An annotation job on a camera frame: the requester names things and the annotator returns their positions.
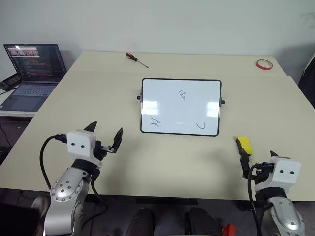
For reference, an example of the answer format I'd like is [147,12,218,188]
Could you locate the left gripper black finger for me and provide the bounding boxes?
[83,121,98,135]
[109,127,124,154]

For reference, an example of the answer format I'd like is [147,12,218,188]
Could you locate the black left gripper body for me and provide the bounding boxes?
[93,140,111,162]

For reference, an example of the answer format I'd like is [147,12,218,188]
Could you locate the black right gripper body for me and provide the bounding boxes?
[251,161,275,184]

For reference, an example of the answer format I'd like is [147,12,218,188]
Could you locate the yellow sponge eraser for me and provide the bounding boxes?
[237,136,253,156]

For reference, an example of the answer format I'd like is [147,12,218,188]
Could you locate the small red object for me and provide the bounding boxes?
[221,224,237,236]

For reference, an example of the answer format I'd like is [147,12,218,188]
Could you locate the small black-framed whiteboard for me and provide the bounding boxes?
[136,78,226,137]

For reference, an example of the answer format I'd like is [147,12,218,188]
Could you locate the open grey laptop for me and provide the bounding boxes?
[0,44,68,111]

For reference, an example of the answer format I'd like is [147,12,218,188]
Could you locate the red tape roll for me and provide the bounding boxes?
[255,59,274,71]

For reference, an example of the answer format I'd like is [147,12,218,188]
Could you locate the black box device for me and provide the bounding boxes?
[0,74,21,90]

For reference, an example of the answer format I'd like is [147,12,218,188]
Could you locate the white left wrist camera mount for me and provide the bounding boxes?
[66,129,103,168]

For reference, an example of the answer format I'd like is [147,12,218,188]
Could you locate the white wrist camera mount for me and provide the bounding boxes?
[254,157,302,193]
[66,129,103,168]

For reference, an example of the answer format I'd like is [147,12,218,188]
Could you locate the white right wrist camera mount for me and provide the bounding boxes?
[254,157,302,193]

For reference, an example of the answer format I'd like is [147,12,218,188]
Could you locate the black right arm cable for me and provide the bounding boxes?
[247,164,263,236]

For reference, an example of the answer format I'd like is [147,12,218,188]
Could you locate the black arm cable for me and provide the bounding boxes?
[40,133,109,229]
[247,164,263,236]

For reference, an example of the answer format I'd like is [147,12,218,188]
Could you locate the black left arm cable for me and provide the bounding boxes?
[40,133,109,229]

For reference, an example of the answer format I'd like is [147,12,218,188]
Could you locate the orange-black handled screwdriver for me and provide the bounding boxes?
[126,52,150,69]

